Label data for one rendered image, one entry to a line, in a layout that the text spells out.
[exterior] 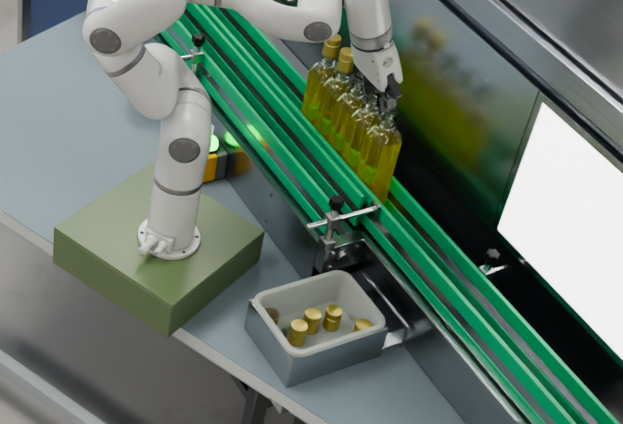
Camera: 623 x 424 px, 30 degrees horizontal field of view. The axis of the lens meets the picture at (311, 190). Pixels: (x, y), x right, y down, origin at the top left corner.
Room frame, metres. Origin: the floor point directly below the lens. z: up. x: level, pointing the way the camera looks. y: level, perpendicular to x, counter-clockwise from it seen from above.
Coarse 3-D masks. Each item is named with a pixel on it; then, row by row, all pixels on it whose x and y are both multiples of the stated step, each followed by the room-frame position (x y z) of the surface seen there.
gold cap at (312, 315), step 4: (308, 308) 1.65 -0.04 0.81; (312, 308) 1.65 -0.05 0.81; (316, 308) 1.66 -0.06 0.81; (308, 312) 1.64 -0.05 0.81; (312, 312) 1.64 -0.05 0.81; (316, 312) 1.65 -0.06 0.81; (320, 312) 1.65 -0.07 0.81; (304, 316) 1.63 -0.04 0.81; (308, 316) 1.63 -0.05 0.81; (312, 316) 1.63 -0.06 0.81; (316, 316) 1.63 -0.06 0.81; (320, 316) 1.64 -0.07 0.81; (304, 320) 1.63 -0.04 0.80; (308, 320) 1.63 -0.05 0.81; (312, 320) 1.62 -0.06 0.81; (316, 320) 1.63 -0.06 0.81; (320, 320) 1.64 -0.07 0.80; (308, 324) 1.62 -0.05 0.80; (312, 324) 1.63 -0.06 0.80; (316, 324) 1.63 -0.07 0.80; (308, 328) 1.62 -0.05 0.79; (312, 328) 1.62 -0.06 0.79; (316, 328) 1.63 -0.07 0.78; (308, 332) 1.62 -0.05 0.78; (312, 332) 1.63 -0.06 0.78; (316, 332) 1.63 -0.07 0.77
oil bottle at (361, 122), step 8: (360, 112) 1.96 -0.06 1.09; (352, 120) 1.96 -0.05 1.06; (360, 120) 1.94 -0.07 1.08; (368, 120) 1.94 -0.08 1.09; (376, 120) 1.95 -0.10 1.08; (352, 128) 1.96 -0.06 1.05; (360, 128) 1.94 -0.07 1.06; (368, 128) 1.93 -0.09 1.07; (352, 136) 1.95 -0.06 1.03; (360, 136) 1.93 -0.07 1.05; (352, 144) 1.95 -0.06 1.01; (360, 144) 1.93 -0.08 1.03; (344, 152) 1.96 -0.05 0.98; (352, 152) 1.94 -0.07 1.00; (360, 152) 1.93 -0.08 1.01; (344, 160) 1.96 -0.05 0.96; (352, 160) 1.94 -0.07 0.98; (352, 168) 1.93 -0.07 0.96
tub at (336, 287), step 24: (288, 288) 1.67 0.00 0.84; (312, 288) 1.70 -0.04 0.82; (336, 288) 1.74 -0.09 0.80; (360, 288) 1.71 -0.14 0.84; (264, 312) 1.59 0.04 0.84; (288, 312) 1.67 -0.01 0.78; (360, 312) 1.68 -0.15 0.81; (312, 336) 1.62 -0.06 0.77; (336, 336) 1.64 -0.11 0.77; (360, 336) 1.58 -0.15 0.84
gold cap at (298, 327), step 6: (294, 324) 1.60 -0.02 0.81; (300, 324) 1.60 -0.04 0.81; (306, 324) 1.61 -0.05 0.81; (294, 330) 1.59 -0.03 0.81; (300, 330) 1.59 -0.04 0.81; (306, 330) 1.59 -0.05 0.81; (288, 336) 1.59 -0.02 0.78; (294, 336) 1.58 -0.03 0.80; (300, 336) 1.59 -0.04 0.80; (294, 342) 1.58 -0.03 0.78; (300, 342) 1.59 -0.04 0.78
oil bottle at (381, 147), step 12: (372, 132) 1.91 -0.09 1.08; (384, 132) 1.90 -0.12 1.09; (396, 132) 1.91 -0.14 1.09; (372, 144) 1.90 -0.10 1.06; (384, 144) 1.89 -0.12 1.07; (396, 144) 1.91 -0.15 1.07; (372, 156) 1.90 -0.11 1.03; (384, 156) 1.89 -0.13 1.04; (396, 156) 1.91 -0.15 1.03; (360, 168) 1.92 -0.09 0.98; (372, 168) 1.89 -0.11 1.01; (384, 168) 1.90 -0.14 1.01; (372, 180) 1.88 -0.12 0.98; (384, 180) 1.90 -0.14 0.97; (372, 192) 1.89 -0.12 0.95; (384, 192) 1.91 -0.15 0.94; (384, 204) 1.91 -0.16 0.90
